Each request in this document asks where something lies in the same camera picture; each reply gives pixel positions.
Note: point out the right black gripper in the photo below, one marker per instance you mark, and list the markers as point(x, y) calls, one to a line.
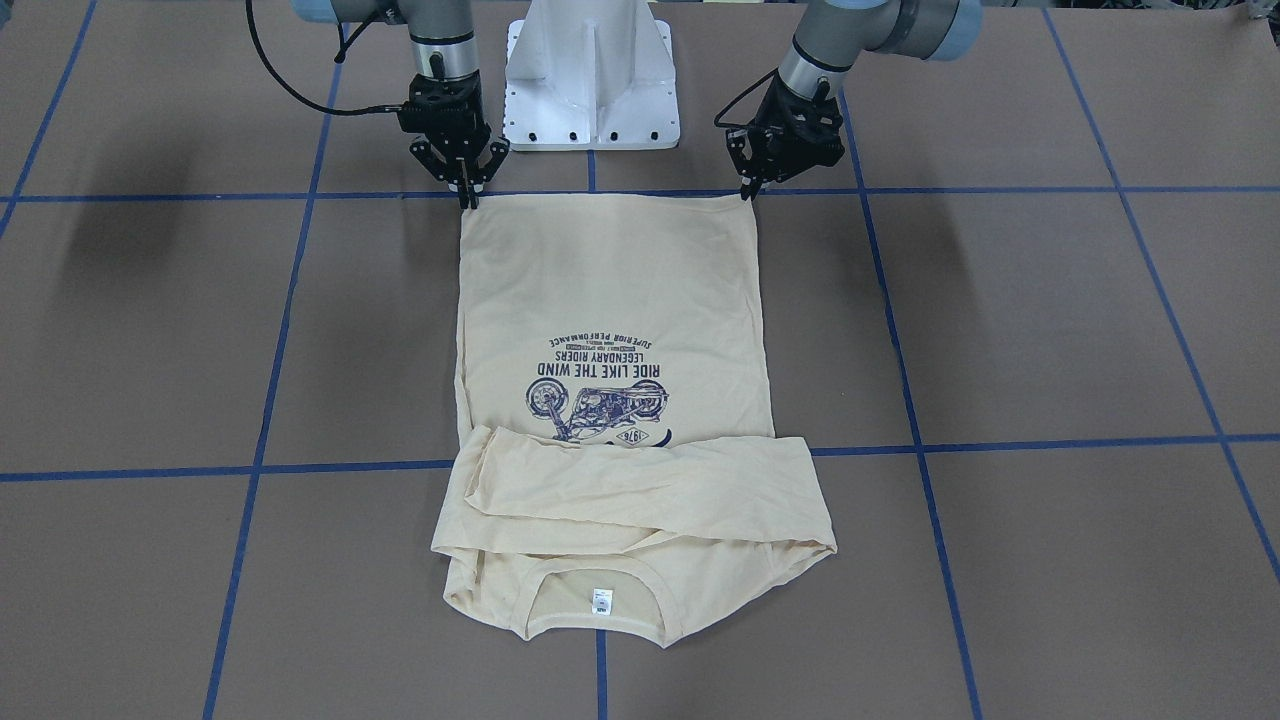
point(428, 152)

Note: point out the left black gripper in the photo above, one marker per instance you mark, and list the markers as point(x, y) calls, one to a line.
point(772, 106)

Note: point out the cream long-sleeve printed shirt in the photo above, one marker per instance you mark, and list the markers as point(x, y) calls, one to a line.
point(618, 465)

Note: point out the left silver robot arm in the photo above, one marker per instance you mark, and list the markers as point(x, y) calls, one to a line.
point(831, 35)

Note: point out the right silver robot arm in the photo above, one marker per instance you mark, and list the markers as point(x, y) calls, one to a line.
point(442, 37)

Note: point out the white camera mast with base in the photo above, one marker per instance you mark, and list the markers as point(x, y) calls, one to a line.
point(590, 75)

